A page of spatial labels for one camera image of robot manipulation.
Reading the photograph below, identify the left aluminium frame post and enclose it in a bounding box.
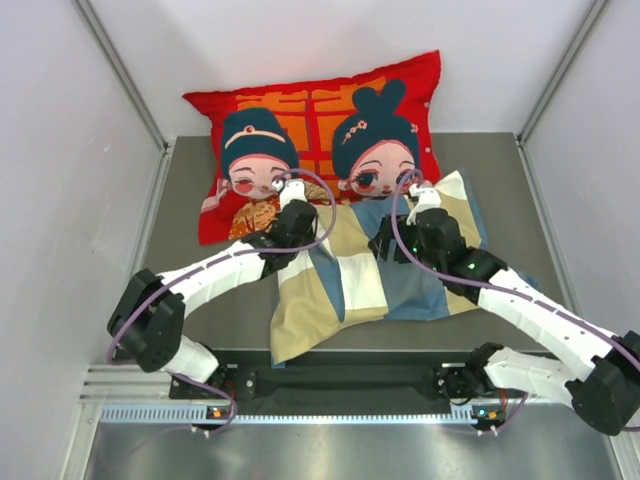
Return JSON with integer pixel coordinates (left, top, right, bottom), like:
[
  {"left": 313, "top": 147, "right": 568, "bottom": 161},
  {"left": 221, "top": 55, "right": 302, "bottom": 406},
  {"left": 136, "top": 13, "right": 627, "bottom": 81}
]
[{"left": 69, "top": 0, "right": 171, "bottom": 151}]

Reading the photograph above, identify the red cartoon couple pillow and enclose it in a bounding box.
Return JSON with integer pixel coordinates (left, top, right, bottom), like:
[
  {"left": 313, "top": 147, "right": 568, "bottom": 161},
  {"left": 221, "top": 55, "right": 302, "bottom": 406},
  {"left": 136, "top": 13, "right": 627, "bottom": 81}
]
[{"left": 183, "top": 51, "right": 442, "bottom": 245}]

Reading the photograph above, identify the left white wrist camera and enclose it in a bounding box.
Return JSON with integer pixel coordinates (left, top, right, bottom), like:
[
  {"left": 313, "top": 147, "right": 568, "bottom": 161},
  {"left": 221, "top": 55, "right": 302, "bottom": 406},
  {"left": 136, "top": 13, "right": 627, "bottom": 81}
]
[{"left": 272, "top": 179, "right": 307, "bottom": 210}]

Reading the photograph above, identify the right aluminium frame post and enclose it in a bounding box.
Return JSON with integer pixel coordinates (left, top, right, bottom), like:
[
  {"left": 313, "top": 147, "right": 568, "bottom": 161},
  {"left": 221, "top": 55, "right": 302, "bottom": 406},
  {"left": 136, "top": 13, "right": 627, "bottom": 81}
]
[{"left": 516, "top": 0, "right": 611, "bottom": 144}]

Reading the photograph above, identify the aluminium frame post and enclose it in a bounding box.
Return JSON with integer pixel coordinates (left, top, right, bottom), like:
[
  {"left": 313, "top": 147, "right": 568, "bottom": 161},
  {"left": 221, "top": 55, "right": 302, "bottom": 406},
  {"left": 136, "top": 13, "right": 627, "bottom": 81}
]
[
  {"left": 516, "top": 0, "right": 611, "bottom": 144},
  {"left": 69, "top": 0, "right": 171, "bottom": 151}
]

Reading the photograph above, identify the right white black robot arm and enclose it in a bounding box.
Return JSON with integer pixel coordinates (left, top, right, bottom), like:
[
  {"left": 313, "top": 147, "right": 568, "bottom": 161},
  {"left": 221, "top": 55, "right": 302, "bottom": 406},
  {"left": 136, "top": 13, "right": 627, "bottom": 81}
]
[{"left": 370, "top": 208, "right": 639, "bottom": 436}]

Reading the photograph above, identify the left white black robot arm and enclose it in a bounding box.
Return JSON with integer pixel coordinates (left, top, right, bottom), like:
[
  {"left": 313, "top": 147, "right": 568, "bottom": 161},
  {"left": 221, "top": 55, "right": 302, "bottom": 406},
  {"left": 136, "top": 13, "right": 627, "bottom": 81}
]
[{"left": 107, "top": 200, "right": 317, "bottom": 397}]

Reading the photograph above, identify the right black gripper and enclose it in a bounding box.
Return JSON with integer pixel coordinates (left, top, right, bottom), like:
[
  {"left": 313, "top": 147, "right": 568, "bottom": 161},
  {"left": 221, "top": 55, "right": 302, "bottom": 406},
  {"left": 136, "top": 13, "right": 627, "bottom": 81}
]
[{"left": 368, "top": 214, "right": 445, "bottom": 273}]

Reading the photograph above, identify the blue beige checked pillowcase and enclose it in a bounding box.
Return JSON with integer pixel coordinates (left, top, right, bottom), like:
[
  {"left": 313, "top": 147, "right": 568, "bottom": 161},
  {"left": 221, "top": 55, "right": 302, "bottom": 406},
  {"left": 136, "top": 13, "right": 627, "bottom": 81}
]
[{"left": 270, "top": 196, "right": 476, "bottom": 364}]

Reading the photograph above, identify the slotted grey cable duct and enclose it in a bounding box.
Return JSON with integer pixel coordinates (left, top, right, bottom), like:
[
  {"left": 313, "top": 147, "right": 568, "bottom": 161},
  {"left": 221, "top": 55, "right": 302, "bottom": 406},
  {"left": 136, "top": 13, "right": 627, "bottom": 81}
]
[{"left": 99, "top": 399, "right": 506, "bottom": 426}]

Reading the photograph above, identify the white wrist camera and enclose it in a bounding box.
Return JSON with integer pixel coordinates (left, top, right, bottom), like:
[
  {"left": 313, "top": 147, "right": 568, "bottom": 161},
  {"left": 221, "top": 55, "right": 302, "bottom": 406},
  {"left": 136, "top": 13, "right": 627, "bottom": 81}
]
[
  {"left": 406, "top": 184, "right": 441, "bottom": 226},
  {"left": 272, "top": 179, "right": 307, "bottom": 210}
]

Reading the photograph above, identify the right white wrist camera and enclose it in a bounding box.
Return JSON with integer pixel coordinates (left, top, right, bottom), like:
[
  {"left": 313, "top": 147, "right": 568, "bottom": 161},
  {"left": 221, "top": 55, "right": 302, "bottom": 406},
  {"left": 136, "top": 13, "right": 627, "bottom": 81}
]
[{"left": 406, "top": 184, "right": 441, "bottom": 226}]

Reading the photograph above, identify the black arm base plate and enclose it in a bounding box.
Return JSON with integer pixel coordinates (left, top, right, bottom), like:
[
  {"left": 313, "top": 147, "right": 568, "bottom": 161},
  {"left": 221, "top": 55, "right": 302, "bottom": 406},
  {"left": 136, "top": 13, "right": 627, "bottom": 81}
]
[{"left": 169, "top": 350, "right": 520, "bottom": 416}]

